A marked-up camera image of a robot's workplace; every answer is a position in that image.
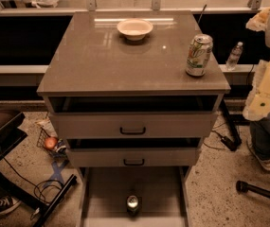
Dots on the dark green can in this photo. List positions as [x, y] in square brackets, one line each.
[133, 205]

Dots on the grey drawer cabinet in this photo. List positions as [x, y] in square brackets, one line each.
[94, 59]

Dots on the top grey drawer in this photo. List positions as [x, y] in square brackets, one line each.
[133, 116]

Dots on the middle grey drawer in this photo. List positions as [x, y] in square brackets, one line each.
[134, 152]

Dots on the bottom open grey drawer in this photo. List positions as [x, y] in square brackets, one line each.
[161, 191]

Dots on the white green soda can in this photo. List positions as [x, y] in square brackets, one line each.
[199, 53]

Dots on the white bowl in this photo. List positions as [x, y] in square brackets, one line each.
[134, 29]

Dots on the red apple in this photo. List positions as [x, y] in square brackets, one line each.
[50, 143]

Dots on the blue tape cross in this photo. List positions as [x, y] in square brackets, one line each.
[56, 176]

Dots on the black stand leg right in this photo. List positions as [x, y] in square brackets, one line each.
[231, 144]

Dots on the black stand leg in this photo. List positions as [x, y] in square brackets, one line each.
[72, 180]
[231, 144]

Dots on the clear water bottle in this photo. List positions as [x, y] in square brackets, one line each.
[234, 56]

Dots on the black pole right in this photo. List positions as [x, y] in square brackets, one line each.
[244, 187]

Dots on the black stand leg left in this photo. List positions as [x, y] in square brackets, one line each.
[72, 180]

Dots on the black white sneaker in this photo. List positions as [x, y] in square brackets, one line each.
[8, 204]

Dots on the wire basket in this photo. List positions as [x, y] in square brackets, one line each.
[57, 152]

